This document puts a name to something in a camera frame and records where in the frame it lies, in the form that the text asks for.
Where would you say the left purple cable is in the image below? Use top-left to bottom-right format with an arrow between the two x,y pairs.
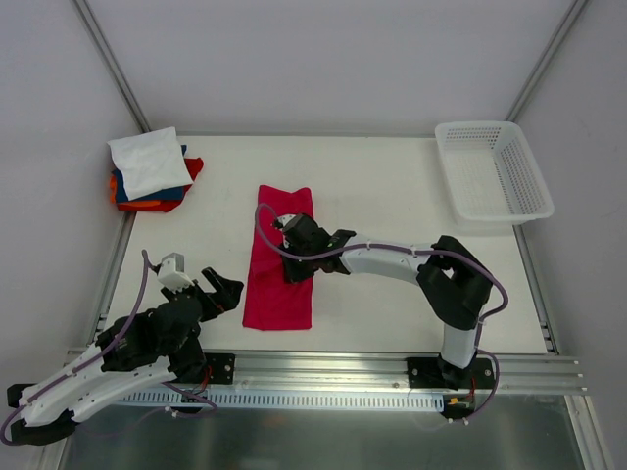
0,249 -> 219,447

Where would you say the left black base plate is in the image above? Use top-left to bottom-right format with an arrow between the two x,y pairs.
192,352 -> 236,385

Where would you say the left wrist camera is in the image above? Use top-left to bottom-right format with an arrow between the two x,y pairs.
157,253 -> 193,292

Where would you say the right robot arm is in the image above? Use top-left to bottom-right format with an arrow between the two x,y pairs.
272,213 -> 508,390

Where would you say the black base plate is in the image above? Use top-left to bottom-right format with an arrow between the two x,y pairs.
192,352 -> 236,385
406,356 -> 496,391

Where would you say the white slotted cable duct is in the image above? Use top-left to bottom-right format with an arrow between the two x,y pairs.
119,387 -> 444,413

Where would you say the orange red folded t shirt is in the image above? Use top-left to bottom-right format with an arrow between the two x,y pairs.
107,156 -> 206,214

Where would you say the blue folded t shirt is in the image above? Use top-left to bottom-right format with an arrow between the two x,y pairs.
110,169 -> 184,204

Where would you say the pink red t shirt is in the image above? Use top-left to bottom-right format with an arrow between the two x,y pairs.
242,185 -> 314,331

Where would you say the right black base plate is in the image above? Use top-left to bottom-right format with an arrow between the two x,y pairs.
406,356 -> 496,391

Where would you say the white folded t shirt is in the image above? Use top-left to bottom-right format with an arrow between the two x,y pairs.
107,126 -> 193,201

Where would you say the white plastic basket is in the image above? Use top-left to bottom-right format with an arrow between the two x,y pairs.
435,120 -> 555,230

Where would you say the aluminium mounting rail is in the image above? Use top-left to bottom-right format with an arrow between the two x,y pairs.
207,350 -> 589,396

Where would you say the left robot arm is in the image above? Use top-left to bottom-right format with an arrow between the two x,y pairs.
1,266 -> 244,446

